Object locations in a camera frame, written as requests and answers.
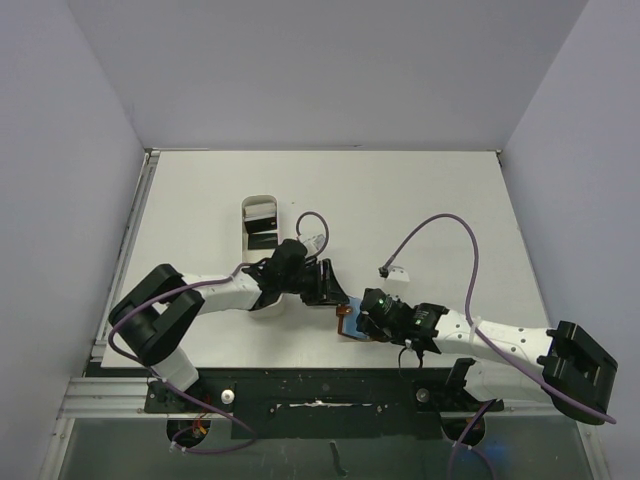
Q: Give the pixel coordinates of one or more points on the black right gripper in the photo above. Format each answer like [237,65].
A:
[365,320]

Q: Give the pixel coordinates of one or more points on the brown leather card holder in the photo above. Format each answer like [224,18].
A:
[347,315]

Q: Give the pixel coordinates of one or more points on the white card stack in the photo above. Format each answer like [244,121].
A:
[259,207]

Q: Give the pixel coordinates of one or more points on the white oblong tray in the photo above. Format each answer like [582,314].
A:
[255,256]

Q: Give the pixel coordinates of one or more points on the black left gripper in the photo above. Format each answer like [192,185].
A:
[325,289]

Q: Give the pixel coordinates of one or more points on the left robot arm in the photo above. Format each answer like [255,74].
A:
[149,323]

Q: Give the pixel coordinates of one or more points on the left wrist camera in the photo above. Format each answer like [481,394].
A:
[314,243]

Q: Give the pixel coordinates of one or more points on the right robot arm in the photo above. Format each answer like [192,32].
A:
[564,365]

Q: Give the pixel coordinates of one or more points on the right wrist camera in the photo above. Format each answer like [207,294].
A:
[393,273]

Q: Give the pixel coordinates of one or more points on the black card in tray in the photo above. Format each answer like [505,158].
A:
[262,241]

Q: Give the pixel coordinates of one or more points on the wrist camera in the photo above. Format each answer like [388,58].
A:
[393,273]
[314,243]

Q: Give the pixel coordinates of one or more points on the aluminium rail frame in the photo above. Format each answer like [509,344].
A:
[111,396]

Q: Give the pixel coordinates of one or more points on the black card upper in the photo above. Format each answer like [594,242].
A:
[254,225]

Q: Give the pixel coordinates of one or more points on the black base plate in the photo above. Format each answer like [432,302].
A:
[336,403]

